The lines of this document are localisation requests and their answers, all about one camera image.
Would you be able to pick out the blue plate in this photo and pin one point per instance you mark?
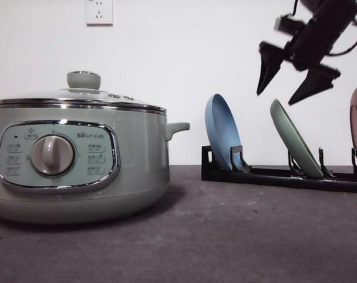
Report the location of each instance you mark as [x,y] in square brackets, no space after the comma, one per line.
[222,130]

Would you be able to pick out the black plate rack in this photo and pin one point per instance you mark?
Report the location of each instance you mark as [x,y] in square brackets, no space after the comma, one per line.
[241,172]

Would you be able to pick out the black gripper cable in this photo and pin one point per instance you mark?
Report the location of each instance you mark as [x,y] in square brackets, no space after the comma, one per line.
[347,50]

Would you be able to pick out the green electric steamer pot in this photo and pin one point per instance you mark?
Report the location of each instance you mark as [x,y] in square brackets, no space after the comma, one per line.
[71,161]

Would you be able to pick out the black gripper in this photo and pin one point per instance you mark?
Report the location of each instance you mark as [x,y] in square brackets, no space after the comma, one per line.
[309,46]

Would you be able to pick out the glass steamer lid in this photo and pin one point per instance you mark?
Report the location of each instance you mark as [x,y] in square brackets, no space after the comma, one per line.
[83,91]

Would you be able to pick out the white wall socket left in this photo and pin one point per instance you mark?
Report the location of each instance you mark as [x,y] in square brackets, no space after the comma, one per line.
[100,13]

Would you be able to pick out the green plate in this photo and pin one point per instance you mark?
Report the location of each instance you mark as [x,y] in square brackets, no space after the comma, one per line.
[296,140]

